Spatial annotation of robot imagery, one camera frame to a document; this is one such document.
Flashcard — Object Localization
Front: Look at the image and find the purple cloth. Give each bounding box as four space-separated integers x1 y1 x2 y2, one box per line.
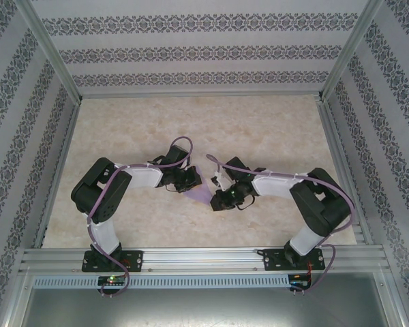
183 163 214 207

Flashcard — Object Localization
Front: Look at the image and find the grey metal sheet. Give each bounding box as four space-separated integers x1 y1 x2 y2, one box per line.
20 287 403 327

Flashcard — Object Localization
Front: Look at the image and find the small circuit board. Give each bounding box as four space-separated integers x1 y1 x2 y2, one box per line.
97 275 127 286
289 273 313 285

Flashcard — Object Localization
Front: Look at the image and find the thin aluminium cross rail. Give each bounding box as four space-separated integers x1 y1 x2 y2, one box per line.
80 91 323 99

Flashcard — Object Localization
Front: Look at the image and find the long aluminium base rail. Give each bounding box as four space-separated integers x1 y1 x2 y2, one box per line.
18 247 391 273

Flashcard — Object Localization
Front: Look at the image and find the slotted grey cable duct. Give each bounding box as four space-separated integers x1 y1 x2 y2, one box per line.
32 275 292 289

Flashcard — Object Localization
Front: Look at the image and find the aluminium side rail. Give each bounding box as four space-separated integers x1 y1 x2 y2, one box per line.
318 100 374 246
32 98 85 249

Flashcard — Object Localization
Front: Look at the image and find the purple cable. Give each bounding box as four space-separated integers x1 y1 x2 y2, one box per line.
206 153 357 296
87 136 195 300

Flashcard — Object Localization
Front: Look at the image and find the aluminium frame post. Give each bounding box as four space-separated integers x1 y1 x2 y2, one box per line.
315 0 386 102
15 0 85 105

